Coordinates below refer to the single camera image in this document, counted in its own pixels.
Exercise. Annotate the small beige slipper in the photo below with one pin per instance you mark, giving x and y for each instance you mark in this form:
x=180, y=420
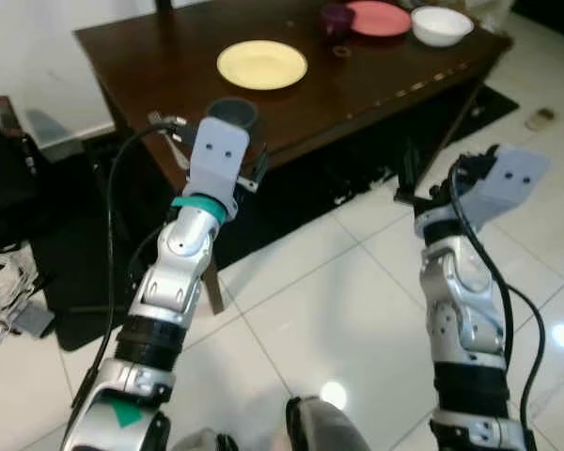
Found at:
x=540, y=119

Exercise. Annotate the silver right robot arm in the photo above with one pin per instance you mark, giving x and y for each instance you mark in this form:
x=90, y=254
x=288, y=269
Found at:
x=461, y=319

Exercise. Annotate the pink plate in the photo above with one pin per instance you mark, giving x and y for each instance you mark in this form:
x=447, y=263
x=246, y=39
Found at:
x=381, y=19

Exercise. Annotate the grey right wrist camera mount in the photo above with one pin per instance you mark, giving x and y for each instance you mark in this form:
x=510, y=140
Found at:
x=512, y=183

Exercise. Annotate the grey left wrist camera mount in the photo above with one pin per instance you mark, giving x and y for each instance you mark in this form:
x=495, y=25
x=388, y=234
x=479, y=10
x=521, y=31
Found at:
x=216, y=155

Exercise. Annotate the white bowl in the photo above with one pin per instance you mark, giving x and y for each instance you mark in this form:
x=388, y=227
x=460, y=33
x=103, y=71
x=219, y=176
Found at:
x=442, y=25

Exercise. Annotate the black bag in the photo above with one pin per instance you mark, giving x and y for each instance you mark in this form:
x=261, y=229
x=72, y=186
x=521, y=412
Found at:
x=5, y=188

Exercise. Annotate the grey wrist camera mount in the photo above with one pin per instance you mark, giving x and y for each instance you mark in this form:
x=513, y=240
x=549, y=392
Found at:
x=216, y=155
x=512, y=183

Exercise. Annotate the grey right robot leg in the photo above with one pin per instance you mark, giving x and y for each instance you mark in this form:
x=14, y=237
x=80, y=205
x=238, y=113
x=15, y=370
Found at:
x=320, y=427

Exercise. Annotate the purple cup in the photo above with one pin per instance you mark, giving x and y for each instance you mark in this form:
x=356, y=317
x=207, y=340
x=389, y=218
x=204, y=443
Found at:
x=336, y=19

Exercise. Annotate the yellow plate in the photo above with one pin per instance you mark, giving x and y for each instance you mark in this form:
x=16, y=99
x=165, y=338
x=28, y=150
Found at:
x=261, y=65

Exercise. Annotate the dark brown wooden table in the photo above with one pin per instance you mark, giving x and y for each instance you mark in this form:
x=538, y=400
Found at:
x=169, y=56

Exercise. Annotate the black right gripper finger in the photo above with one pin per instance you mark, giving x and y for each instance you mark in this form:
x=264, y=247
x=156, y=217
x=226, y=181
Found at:
x=409, y=183

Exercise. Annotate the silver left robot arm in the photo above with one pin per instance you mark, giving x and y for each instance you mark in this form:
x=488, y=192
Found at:
x=174, y=272

